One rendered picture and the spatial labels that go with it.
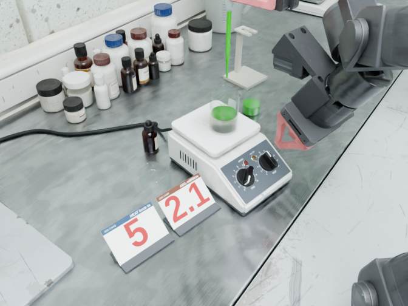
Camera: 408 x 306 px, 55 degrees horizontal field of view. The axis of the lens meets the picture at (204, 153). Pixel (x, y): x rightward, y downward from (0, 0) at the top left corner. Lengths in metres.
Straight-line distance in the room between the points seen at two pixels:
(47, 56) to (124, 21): 0.24
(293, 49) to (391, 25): 0.16
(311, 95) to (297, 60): 0.05
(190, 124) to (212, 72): 0.36
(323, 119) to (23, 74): 0.65
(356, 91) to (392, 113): 0.49
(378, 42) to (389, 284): 0.23
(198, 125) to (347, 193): 0.29
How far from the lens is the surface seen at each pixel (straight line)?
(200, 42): 1.12
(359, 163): 0.81
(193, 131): 0.68
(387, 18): 0.42
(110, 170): 0.75
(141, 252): 0.62
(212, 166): 0.65
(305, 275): 0.61
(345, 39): 0.45
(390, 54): 0.41
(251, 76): 1.01
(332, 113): 0.53
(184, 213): 0.65
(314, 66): 0.53
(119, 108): 0.91
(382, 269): 0.45
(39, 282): 0.62
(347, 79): 0.49
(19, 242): 0.67
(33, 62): 0.95
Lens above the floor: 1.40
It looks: 41 degrees down
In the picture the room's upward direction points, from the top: 1 degrees clockwise
